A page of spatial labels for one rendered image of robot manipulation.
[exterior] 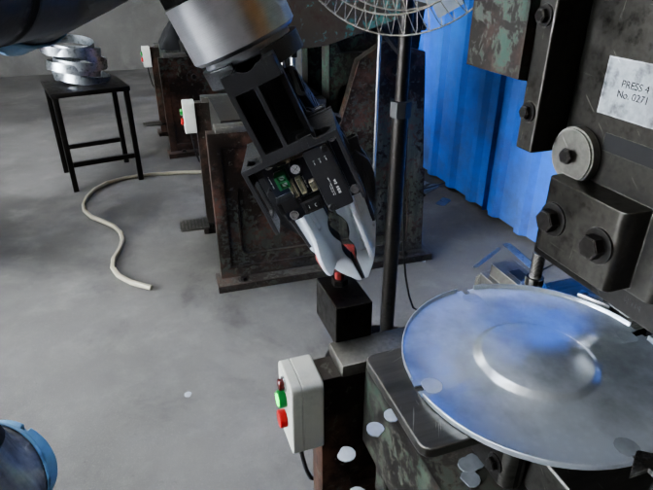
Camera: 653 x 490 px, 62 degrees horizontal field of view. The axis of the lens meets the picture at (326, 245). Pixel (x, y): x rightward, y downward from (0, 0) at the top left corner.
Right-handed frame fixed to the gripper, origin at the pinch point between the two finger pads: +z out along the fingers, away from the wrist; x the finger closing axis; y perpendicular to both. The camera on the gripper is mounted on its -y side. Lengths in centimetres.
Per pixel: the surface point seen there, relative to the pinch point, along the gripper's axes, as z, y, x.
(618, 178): 4.7, -3.8, 24.7
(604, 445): 22.4, 8.6, 13.8
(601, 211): 5.7, -1.3, 21.6
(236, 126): 16, -148, -35
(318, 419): 32.8, -17.7, -17.9
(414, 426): 15.8, 5.2, -1.3
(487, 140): 89, -215, 59
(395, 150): 27, -92, 11
